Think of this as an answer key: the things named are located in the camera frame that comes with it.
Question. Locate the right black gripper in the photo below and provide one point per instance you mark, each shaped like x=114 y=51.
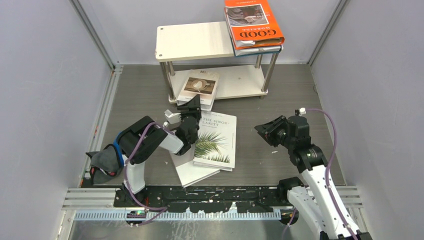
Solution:
x=267 y=130

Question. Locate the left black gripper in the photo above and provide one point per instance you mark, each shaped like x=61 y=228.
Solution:
x=193 y=106

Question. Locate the white coffee cover book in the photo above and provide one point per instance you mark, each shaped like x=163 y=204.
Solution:
x=200 y=83

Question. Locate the white palm leaf book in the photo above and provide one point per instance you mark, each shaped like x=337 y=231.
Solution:
x=216 y=143

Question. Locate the grey white notebook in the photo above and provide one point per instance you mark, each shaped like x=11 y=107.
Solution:
x=187 y=172

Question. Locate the teal Humor book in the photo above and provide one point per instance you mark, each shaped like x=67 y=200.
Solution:
x=258 y=50

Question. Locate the orange book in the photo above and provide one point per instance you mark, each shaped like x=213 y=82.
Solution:
x=252 y=24

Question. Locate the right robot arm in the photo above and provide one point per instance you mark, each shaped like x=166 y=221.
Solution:
x=314 y=196

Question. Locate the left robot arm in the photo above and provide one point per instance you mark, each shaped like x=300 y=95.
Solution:
x=139 y=141

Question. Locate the white two-tier shelf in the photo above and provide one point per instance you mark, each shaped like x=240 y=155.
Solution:
x=208 y=40

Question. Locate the blue grey cloth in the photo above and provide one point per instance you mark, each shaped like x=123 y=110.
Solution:
x=105 y=164

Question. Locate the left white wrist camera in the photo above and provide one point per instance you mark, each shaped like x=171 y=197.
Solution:
x=171 y=118

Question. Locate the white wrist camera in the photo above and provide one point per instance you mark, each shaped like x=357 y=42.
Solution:
x=171 y=118
x=300 y=112

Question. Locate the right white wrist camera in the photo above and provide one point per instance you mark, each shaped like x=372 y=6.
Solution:
x=300 y=112

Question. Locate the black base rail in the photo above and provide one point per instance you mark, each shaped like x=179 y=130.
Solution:
x=214 y=199

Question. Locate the white slotted cable duct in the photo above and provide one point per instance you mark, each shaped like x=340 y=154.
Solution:
x=139 y=215

